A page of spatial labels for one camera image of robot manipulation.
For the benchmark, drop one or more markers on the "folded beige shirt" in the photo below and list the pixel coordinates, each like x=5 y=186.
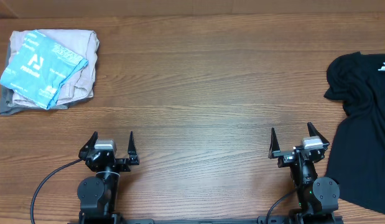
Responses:
x=80 y=85

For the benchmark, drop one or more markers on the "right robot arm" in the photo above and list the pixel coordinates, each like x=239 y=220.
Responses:
x=317 y=196

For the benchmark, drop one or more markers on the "black t-shirt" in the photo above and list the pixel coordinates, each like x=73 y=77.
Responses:
x=357 y=157

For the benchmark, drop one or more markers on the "folded light blue printed shirt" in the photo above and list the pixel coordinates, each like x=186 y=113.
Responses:
x=40 y=68

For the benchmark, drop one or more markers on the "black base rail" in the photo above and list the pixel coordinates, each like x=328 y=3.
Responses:
x=278 y=219

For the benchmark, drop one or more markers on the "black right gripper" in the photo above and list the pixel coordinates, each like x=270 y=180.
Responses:
x=286 y=157

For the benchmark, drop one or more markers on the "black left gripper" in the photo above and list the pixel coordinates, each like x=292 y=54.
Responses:
x=124 y=164

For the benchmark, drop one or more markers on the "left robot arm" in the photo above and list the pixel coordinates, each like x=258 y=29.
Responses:
x=98 y=193

